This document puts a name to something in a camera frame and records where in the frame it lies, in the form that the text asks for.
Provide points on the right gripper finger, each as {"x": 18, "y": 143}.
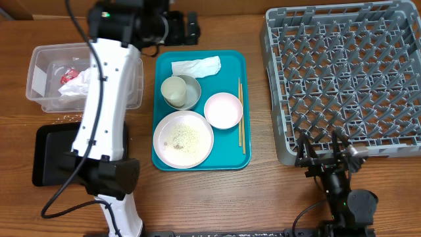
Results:
{"x": 306, "y": 155}
{"x": 339, "y": 142}

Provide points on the red foil wrapper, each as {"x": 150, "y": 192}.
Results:
{"x": 69, "y": 75}

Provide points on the black plastic tray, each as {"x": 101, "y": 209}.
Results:
{"x": 53, "y": 142}

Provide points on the large white plate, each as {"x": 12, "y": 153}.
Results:
{"x": 183, "y": 139}

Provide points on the scattered rice grains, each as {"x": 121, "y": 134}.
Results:
{"x": 68, "y": 118}

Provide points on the clear plastic waste bin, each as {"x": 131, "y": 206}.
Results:
{"x": 49, "y": 79}

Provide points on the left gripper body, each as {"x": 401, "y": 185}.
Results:
{"x": 175, "y": 33}

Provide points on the white napkin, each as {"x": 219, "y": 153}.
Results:
{"x": 198, "y": 68}
{"x": 78, "y": 86}

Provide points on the white paper cup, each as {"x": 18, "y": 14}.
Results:
{"x": 174, "y": 90}

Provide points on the teal serving tray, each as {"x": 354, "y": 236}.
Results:
{"x": 226, "y": 154}

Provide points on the right wooden chopstick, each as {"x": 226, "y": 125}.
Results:
{"x": 242, "y": 120}

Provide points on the grey bowl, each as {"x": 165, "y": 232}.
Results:
{"x": 193, "y": 93}

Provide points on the grey dishwasher rack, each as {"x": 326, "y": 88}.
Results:
{"x": 350, "y": 68}

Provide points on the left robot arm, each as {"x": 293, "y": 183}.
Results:
{"x": 118, "y": 31}

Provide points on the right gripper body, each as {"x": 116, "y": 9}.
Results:
{"x": 320, "y": 168}

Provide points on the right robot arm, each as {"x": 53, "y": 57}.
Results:
{"x": 352, "y": 211}

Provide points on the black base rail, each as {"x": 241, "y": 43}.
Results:
{"x": 303, "y": 232}

